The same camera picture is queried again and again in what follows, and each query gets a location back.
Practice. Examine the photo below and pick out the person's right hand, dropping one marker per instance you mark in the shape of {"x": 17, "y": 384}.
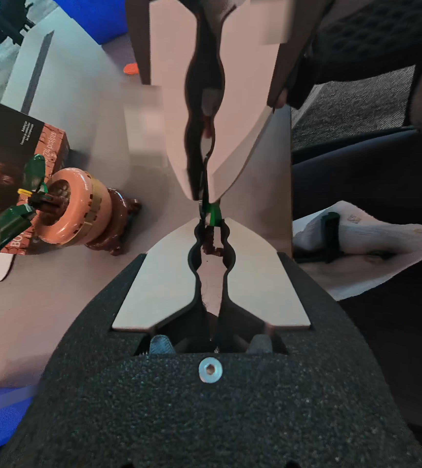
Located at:
{"x": 278, "y": 99}

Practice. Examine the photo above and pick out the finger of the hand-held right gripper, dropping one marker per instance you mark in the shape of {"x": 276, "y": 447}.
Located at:
{"x": 243, "y": 109}
{"x": 174, "y": 55}

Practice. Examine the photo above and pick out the black orchid print box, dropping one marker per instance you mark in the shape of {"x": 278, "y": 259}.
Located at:
{"x": 2, "y": 139}

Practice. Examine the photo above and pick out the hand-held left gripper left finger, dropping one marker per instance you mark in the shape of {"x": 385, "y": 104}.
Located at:
{"x": 156, "y": 285}

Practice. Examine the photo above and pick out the toy brick flower pot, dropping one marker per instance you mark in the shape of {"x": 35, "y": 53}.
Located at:
{"x": 83, "y": 212}

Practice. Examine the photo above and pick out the black curved brick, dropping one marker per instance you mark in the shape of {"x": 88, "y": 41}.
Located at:
{"x": 330, "y": 237}

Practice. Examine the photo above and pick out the orange brick separator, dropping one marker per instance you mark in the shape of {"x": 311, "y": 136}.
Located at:
{"x": 130, "y": 68}

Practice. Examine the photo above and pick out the brown stem brick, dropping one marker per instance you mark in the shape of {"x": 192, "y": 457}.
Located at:
{"x": 211, "y": 248}

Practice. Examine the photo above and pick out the grey desk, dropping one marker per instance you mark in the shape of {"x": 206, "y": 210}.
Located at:
{"x": 86, "y": 146}

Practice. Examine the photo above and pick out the black mesh chair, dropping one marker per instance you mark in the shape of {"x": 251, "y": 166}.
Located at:
{"x": 379, "y": 33}

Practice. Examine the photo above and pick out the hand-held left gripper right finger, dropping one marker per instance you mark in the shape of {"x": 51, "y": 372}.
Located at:
{"x": 265, "y": 285}

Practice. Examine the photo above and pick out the black office chair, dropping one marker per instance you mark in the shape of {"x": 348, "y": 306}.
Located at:
{"x": 2, "y": 22}

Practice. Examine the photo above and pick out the bright green small brick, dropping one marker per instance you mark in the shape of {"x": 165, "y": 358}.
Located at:
{"x": 213, "y": 214}

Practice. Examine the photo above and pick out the white paper bag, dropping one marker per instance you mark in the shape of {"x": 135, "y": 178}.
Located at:
{"x": 379, "y": 234}

